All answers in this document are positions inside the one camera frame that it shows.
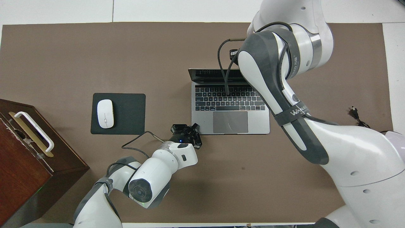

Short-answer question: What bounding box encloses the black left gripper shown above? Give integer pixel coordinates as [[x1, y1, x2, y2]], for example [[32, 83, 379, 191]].
[[170, 123, 203, 149]]

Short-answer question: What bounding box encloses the grey laptop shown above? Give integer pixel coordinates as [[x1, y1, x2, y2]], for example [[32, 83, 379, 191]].
[[188, 68, 270, 135]]

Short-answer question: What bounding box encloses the black mouse pad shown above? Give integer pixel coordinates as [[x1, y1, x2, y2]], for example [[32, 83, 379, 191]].
[[90, 93, 146, 135]]

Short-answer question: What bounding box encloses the white computer mouse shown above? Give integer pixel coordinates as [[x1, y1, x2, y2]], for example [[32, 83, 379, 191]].
[[97, 99, 114, 129]]

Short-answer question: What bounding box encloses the brown table mat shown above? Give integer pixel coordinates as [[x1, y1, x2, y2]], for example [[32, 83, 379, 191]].
[[0, 22, 394, 224]]

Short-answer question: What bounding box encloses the dark wooden box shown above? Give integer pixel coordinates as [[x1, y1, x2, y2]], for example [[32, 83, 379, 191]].
[[0, 99, 90, 227]]

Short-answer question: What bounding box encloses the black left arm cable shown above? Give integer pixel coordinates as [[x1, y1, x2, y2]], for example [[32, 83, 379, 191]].
[[106, 131, 165, 190]]

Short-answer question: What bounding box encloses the white box handle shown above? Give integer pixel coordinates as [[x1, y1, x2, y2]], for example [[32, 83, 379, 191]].
[[14, 111, 55, 153]]

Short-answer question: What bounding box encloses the brass handle plate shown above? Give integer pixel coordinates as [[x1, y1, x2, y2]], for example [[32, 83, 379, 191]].
[[9, 111, 54, 158]]

